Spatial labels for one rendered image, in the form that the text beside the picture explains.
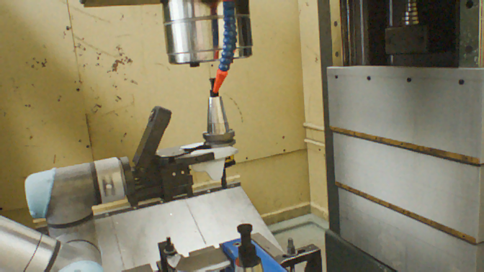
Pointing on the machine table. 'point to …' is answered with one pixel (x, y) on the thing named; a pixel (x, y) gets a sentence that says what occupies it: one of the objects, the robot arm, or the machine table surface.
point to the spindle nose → (202, 30)
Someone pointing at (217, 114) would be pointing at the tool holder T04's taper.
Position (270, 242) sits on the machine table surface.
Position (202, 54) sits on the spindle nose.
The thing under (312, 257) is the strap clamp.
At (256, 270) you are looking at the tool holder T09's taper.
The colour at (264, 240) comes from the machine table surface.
